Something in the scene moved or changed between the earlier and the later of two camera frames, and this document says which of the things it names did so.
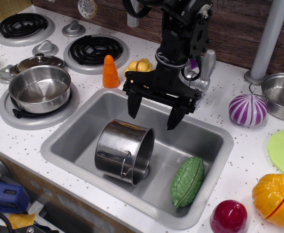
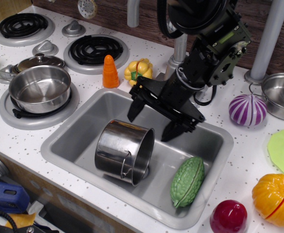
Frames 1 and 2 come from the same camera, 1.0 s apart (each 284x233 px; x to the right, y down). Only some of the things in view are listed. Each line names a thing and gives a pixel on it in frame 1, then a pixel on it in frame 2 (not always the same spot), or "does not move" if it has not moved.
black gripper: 166,84 -> 170,98
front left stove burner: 11,113 does not move
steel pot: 124,151 does not move
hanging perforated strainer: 88,8 does not move
